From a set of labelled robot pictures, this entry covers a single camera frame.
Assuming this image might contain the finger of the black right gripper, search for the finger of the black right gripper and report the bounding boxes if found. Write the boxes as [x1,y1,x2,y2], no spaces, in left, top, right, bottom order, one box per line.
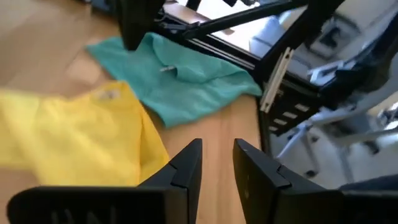
[116,0,165,51]

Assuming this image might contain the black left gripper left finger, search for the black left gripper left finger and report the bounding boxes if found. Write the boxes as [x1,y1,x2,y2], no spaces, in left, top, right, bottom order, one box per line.
[138,138,203,224]

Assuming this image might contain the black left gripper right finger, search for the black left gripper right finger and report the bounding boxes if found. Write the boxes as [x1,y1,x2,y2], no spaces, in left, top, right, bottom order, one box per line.
[233,138,343,224]

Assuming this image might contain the teal microfiber towel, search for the teal microfiber towel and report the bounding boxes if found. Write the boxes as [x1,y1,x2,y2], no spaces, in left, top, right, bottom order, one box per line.
[86,32,263,128]

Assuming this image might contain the yellow microfiber towel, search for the yellow microfiber towel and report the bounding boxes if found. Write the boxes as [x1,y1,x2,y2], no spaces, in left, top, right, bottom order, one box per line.
[0,80,170,187]

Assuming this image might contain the black box white labels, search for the black box white labels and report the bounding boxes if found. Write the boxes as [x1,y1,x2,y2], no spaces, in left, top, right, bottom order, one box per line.
[267,79,323,137]

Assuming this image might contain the white framed office chair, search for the white framed office chair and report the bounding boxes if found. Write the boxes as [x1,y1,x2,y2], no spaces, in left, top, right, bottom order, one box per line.
[276,6,398,187]

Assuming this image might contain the silver metal bracket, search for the silver metal bracket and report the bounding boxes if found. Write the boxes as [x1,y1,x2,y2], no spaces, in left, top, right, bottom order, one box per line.
[260,46,295,113]

